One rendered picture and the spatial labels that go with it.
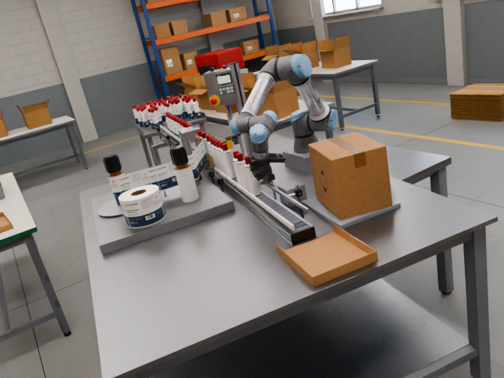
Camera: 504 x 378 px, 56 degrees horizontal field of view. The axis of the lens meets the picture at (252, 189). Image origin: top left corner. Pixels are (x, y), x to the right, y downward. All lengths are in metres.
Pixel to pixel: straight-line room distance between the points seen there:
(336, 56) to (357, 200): 4.91
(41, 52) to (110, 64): 1.28
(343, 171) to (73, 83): 8.38
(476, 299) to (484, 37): 6.18
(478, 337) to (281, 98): 2.79
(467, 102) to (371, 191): 4.37
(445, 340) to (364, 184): 0.80
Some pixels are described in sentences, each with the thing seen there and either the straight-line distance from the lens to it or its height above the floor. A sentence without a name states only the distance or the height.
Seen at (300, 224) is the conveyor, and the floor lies 0.88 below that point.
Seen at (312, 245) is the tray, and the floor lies 0.83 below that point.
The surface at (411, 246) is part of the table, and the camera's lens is 1.83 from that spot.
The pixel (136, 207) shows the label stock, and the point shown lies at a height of 0.99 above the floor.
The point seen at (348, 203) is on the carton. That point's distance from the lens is 2.01.
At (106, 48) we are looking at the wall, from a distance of 10.21.
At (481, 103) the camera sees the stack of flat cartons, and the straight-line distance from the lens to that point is 6.22.
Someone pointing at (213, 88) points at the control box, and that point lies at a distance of 2.63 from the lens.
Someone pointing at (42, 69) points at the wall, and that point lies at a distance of 9.99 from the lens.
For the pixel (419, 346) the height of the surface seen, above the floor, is 0.22.
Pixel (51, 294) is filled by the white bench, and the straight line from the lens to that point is 3.36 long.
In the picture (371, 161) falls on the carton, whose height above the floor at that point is 1.07.
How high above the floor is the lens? 1.73
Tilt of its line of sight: 20 degrees down
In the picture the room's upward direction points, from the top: 12 degrees counter-clockwise
